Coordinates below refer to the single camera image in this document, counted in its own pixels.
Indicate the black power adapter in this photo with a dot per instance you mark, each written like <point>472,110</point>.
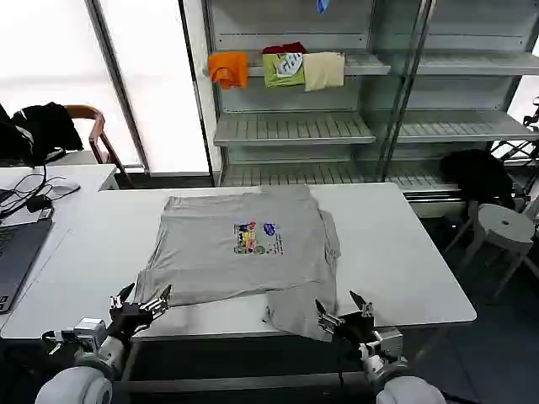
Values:
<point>37,204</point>

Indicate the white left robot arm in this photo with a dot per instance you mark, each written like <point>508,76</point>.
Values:
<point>80,381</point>

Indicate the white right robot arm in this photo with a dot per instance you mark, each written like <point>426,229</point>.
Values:
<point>404,389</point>

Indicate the grey window frame post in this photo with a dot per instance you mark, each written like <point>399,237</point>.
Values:
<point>120,88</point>

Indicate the dark grey laptop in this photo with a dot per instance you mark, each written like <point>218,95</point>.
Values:
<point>17,256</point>

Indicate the white round stool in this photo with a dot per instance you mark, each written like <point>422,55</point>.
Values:
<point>503,229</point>

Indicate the grey printed t-shirt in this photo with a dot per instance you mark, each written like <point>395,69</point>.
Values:
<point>210,252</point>

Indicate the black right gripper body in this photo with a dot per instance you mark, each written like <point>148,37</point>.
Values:
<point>355,330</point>

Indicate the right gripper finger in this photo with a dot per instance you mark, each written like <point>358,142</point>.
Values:
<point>364,309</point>
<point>329,321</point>

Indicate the black folding stand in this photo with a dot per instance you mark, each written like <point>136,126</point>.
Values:
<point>522,147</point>

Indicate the black garment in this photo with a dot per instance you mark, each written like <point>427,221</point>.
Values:
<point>476,172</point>

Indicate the brown wooden chair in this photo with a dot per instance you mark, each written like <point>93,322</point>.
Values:
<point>97,126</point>

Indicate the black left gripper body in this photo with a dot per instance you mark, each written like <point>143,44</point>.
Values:
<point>128,317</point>

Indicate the black jacket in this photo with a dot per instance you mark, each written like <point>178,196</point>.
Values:
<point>46,126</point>

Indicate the white computer mouse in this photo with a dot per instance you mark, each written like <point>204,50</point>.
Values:
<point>65,188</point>

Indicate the empty grey shelf rack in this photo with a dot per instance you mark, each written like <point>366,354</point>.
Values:
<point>455,84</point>

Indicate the grey shelf rack with clothes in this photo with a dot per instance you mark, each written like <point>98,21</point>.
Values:
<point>295,126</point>

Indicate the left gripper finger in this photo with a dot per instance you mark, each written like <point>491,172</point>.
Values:
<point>161,303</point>
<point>122,296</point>

